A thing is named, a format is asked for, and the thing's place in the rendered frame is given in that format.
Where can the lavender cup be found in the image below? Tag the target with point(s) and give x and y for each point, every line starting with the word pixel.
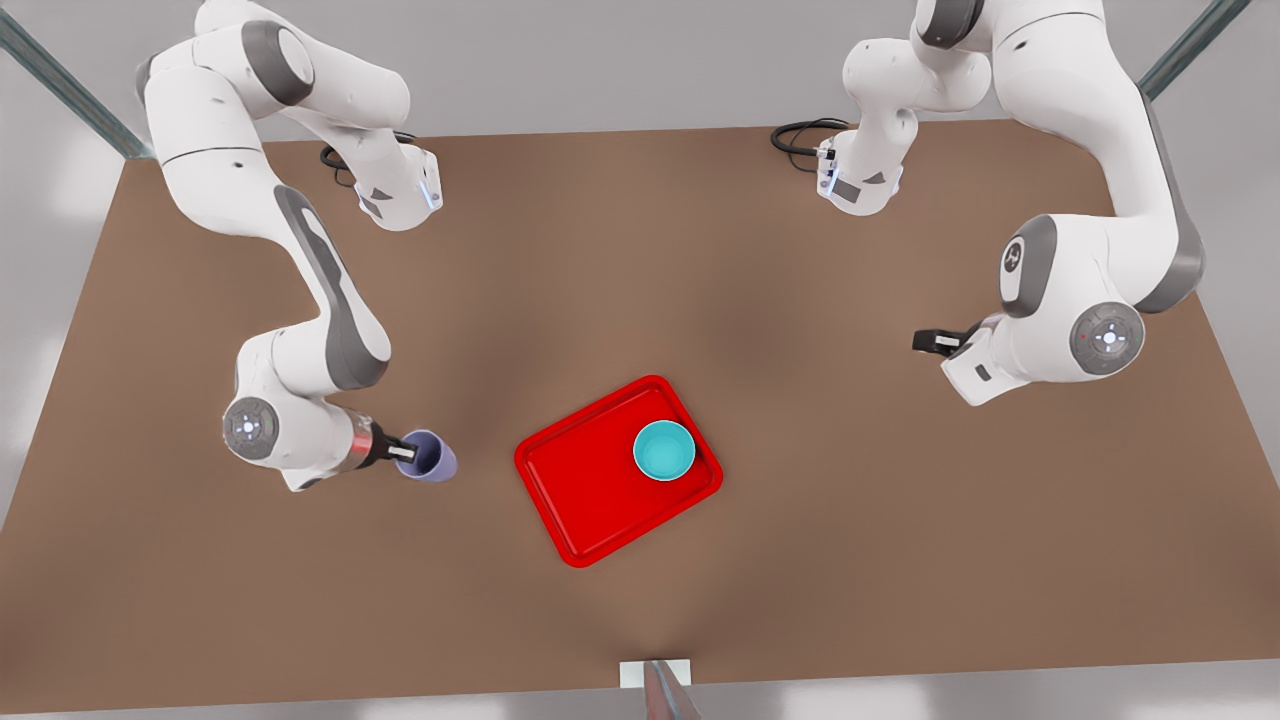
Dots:
pixel 430 458

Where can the teal bowl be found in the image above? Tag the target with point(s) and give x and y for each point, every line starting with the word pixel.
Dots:
pixel 664 450

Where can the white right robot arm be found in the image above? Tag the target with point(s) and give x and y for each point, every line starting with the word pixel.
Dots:
pixel 300 260

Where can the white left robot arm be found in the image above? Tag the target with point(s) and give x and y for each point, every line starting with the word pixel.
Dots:
pixel 1090 150

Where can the red tray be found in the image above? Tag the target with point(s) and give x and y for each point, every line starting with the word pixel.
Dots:
pixel 600 490

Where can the silver frame post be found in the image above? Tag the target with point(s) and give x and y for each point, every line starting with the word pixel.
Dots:
pixel 70 90
pixel 1190 45
pixel 662 690

